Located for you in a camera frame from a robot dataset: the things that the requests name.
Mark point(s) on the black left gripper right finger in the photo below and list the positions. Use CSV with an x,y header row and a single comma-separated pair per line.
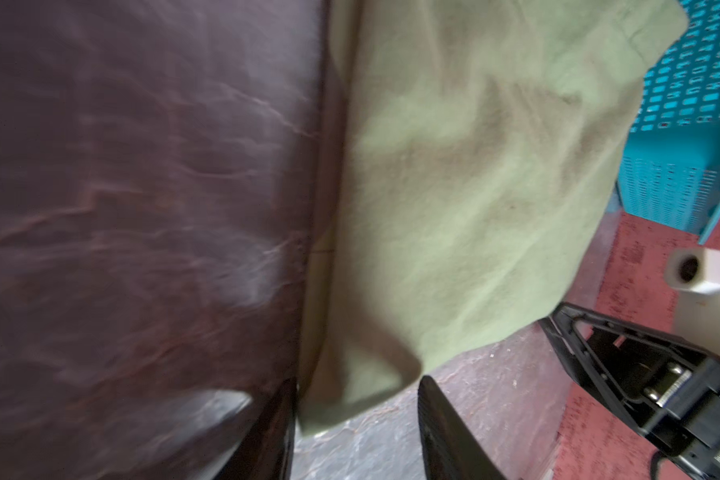
x,y
449,449

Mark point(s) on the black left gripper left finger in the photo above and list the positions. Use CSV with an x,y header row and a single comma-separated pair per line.
x,y
266,451

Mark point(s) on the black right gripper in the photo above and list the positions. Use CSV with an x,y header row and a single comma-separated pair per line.
x,y
656,383

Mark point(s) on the green grey tank top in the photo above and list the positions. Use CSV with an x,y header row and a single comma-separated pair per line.
x,y
469,151

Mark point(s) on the teal plastic basket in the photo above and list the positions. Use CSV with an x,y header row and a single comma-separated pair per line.
x,y
670,172

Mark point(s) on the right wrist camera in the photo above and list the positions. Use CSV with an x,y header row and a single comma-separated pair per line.
x,y
694,274

